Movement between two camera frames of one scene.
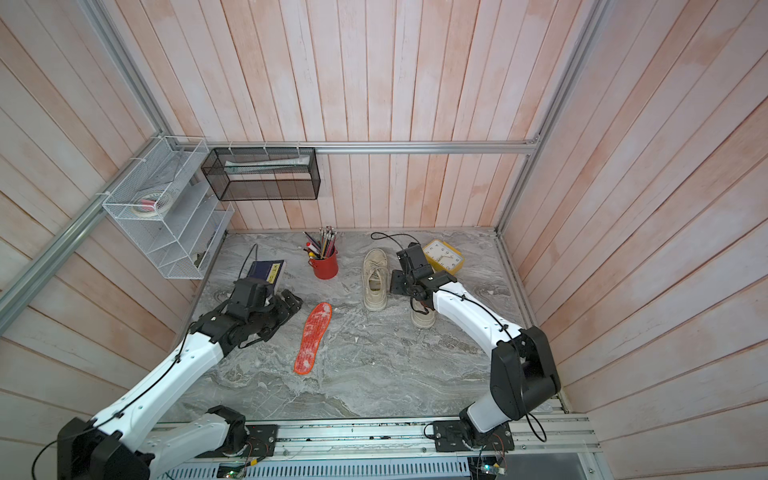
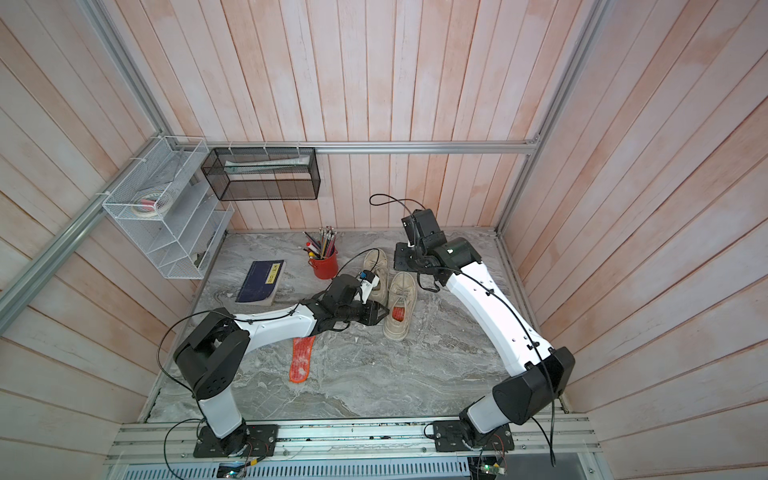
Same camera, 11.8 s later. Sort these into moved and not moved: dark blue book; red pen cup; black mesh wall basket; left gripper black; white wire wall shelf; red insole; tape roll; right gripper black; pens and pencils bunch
Moved: red insole; right gripper black; left gripper black
Not moved: black mesh wall basket; dark blue book; pens and pencils bunch; red pen cup; tape roll; white wire wall shelf
